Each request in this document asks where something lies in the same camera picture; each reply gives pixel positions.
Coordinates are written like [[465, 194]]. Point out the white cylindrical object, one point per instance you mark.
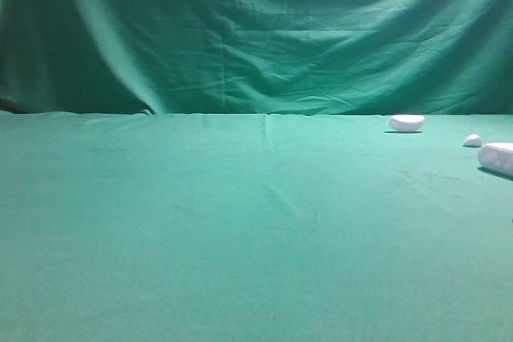
[[497, 157]]

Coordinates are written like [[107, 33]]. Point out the green backdrop curtain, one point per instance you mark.
[[307, 57]]

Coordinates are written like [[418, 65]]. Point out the green table cloth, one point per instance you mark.
[[252, 228]]

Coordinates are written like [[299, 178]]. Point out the small white rounded object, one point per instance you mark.
[[473, 140]]

